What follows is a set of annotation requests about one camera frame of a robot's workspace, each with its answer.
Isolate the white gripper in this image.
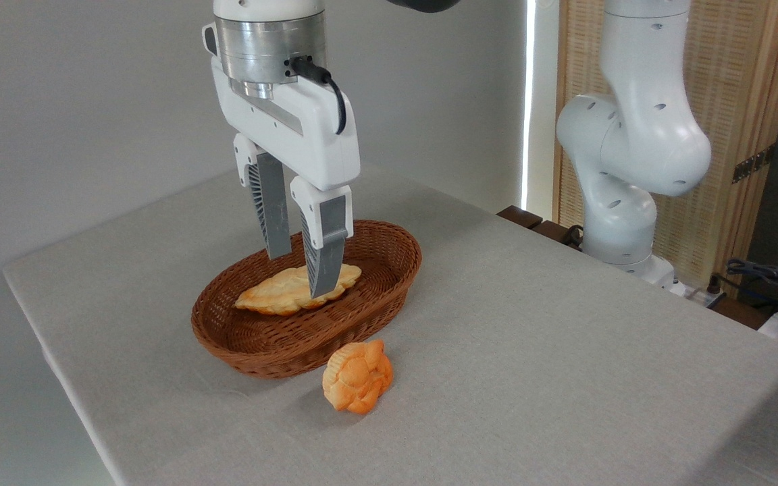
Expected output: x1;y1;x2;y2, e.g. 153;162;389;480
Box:
202;24;362;300

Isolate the small round bread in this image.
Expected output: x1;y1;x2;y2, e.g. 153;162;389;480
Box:
322;339;394;415

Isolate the long flat bread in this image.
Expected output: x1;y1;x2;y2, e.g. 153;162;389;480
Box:
234;263;363;317

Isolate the brown wicker basket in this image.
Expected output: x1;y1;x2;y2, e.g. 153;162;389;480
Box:
191;219;423;379

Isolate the grey tablecloth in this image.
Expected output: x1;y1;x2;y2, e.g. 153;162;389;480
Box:
3;162;778;486

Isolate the white power strip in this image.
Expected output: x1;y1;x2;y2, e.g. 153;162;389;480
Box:
671;282;727;309

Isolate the metal screen hinge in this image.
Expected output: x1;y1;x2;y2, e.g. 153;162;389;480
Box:
732;145;775;184

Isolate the woven wooden folding screen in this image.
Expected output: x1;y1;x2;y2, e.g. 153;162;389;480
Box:
552;0;778;298

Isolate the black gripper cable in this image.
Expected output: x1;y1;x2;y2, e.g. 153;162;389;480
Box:
291;57;348;135

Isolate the black cable bundle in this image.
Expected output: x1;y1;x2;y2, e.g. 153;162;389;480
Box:
720;258;778;318

